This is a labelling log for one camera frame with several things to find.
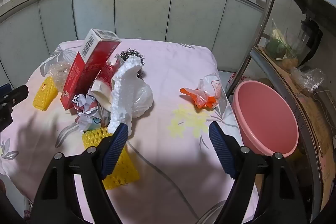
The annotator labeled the white plastic bag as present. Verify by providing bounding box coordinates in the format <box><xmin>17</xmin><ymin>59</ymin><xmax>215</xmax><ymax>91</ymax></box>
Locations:
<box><xmin>131</xmin><ymin>81</ymin><xmax>153</xmax><ymax>118</ymax></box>

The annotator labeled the ginger root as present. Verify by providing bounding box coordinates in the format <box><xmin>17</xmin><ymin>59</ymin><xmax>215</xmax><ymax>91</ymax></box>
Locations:
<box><xmin>282</xmin><ymin>57</ymin><xmax>298</xmax><ymax>71</ymax></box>

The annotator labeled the green vegetable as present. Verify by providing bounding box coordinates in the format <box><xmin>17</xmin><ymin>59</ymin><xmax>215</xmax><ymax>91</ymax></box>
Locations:
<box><xmin>266</xmin><ymin>39</ymin><xmax>287</xmax><ymax>59</ymax></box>

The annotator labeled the clear plastic bag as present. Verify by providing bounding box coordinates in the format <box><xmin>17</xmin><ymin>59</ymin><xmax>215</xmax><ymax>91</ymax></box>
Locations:
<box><xmin>290</xmin><ymin>68</ymin><xmax>326</xmax><ymax>93</ymax></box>

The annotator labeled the cardboard sheet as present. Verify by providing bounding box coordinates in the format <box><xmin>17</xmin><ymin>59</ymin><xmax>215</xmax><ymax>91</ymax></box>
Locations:
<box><xmin>253</xmin><ymin>47</ymin><xmax>336</xmax><ymax>211</ymax></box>

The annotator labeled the clear bubble wrap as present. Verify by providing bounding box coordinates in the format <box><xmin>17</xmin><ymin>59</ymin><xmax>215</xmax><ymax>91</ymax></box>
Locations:
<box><xmin>47</xmin><ymin>61</ymin><xmax>72</xmax><ymax>92</ymax></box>

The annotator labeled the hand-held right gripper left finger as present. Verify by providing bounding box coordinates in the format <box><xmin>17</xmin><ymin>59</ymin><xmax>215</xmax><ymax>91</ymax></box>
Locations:
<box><xmin>30</xmin><ymin>123</ymin><xmax>129</xmax><ymax>224</ymax></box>

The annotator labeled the yellow foam fruit net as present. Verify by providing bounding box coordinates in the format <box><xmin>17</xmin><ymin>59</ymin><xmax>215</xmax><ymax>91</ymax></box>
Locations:
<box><xmin>32</xmin><ymin>76</ymin><xmax>59</xmax><ymax>111</ymax></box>
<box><xmin>82</xmin><ymin>127</ymin><xmax>140</xmax><ymax>190</ymax></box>

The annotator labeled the orange and white plastic wrapper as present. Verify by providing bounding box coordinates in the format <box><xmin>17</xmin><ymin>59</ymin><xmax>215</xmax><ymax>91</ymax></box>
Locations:
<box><xmin>180</xmin><ymin>74</ymin><xmax>222</xmax><ymax>109</ymax></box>

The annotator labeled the red and white wrapper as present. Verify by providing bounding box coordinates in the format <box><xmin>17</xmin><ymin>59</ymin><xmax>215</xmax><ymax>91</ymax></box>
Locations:
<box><xmin>98</xmin><ymin>55</ymin><xmax>124</xmax><ymax>83</ymax></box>

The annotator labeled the cream paper wrapper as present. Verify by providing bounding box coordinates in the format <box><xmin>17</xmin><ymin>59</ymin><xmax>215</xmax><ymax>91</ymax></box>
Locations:
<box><xmin>91</xmin><ymin>80</ymin><xmax>114</xmax><ymax>111</ymax></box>

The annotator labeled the printed paper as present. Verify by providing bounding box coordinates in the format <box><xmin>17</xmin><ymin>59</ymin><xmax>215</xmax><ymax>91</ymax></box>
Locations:
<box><xmin>72</xmin><ymin>93</ymin><xmax>111</xmax><ymax>132</ymax></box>

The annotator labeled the kitchen counter cabinet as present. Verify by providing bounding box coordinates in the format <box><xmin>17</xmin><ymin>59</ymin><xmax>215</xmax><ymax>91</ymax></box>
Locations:
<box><xmin>0</xmin><ymin>0</ymin><xmax>264</xmax><ymax>88</ymax></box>

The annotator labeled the pink floral tablecloth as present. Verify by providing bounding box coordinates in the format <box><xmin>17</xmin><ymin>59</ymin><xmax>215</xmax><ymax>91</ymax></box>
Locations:
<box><xmin>0</xmin><ymin>39</ymin><xmax>259</xmax><ymax>224</ymax></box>

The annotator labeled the pink plastic bucket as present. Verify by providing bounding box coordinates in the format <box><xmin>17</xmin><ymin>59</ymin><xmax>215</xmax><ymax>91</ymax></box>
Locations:
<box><xmin>231</xmin><ymin>80</ymin><xmax>300</xmax><ymax>157</ymax></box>

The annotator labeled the steel wool scrubber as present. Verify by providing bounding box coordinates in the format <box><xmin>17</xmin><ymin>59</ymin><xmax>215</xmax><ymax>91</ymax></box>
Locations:
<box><xmin>119</xmin><ymin>49</ymin><xmax>146</xmax><ymax>80</ymax></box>

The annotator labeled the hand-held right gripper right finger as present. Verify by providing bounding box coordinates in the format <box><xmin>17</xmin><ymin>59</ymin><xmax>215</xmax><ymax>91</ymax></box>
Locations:
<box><xmin>209</xmin><ymin>121</ymin><xmax>307</xmax><ymax>224</ymax></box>

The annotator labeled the white foam piece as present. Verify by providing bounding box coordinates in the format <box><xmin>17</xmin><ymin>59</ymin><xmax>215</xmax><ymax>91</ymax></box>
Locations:
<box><xmin>108</xmin><ymin>57</ymin><xmax>143</xmax><ymax>136</ymax></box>

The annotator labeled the metal shelf rack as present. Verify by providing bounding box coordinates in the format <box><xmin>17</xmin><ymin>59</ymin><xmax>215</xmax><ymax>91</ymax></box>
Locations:
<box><xmin>226</xmin><ymin>0</ymin><xmax>336</xmax><ymax>224</ymax></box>

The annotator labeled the white cable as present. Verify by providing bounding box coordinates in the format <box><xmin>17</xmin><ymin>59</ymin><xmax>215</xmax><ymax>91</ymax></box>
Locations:
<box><xmin>314</xmin><ymin>89</ymin><xmax>336</xmax><ymax>109</ymax></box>

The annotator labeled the pale leafy vegetable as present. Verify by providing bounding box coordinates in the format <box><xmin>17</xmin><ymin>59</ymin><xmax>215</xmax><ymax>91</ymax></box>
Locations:
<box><xmin>270</xmin><ymin>28</ymin><xmax>284</xmax><ymax>41</ymax></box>

